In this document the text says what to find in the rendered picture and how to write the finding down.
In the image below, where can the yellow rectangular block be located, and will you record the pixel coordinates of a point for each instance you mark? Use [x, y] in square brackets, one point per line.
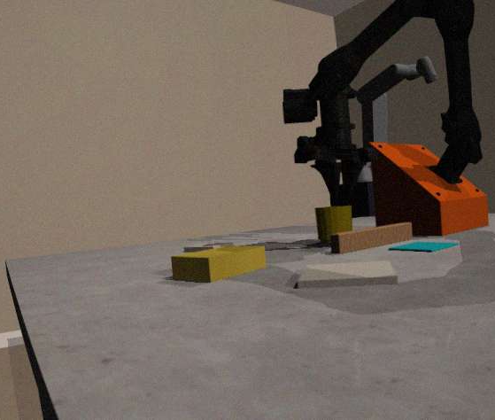
[218, 263]

